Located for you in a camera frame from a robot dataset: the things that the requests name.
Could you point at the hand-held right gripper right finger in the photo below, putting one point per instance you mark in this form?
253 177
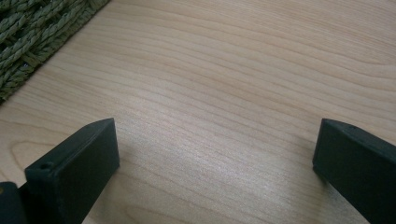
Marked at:
361 168

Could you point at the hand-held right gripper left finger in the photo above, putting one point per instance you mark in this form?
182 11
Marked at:
74 177

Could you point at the green woven straw mat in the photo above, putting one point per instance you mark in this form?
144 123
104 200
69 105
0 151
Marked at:
34 34

